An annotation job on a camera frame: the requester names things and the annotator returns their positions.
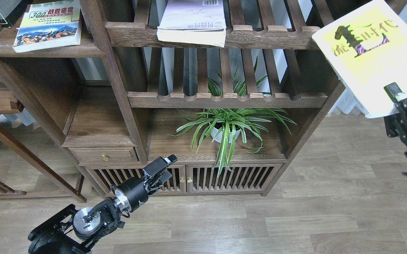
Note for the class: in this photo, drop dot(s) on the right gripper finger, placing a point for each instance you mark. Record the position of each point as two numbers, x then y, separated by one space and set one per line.
395 94

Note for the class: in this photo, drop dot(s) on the green spider plant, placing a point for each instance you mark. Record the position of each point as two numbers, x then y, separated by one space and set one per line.
245 119

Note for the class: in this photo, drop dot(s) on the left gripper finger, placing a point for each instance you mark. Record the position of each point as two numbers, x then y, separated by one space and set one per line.
158 166
159 180

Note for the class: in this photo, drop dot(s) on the white plant pot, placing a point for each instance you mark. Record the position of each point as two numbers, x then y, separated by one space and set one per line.
218 134

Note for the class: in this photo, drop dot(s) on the white lavender book stack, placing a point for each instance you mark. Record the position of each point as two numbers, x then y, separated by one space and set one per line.
193 21

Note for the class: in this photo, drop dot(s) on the colourful cover paperback book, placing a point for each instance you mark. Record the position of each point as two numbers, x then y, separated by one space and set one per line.
49 25

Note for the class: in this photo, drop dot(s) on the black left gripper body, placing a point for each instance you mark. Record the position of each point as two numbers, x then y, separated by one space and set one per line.
132 193

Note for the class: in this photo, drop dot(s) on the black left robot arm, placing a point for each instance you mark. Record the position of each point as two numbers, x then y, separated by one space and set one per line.
73 231

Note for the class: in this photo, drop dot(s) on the yellow green magazine stack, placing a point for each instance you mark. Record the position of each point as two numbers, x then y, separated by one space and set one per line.
369 53

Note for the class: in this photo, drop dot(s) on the dark wooden bookshelf cabinet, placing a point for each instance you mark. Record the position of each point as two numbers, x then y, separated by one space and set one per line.
117 93

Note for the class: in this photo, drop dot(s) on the brass drawer knob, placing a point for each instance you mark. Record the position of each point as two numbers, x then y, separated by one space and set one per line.
105 157

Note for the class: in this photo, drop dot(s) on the dark book top left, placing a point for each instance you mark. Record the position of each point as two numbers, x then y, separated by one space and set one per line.
11 11

